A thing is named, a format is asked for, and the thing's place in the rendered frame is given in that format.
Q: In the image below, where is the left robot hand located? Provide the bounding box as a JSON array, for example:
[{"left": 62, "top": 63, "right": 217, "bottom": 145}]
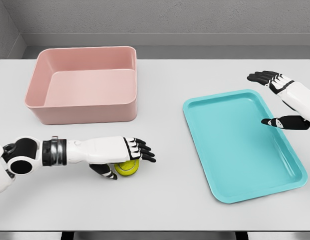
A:
[{"left": 88, "top": 135, "right": 156, "bottom": 181}]

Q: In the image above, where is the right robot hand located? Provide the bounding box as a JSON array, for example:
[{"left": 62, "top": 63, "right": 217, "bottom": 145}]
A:
[{"left": 246, "top": 70, "right": 310, "bottom": 132}]

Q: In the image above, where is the yellow-green tennis ball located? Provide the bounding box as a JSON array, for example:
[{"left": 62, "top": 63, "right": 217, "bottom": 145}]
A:
[{"left": 114, "top": 159, "right": 140, "bottom": 177}]

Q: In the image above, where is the pink basket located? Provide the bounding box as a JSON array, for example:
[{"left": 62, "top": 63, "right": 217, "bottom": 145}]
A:
[{"left": 24, "top": 45, "right": 138, "bottom": 126}]

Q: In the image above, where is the blue tray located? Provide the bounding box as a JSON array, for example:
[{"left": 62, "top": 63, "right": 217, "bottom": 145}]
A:
[{"left": 182, "top": 88, "right": 308, "bottom": 205}]

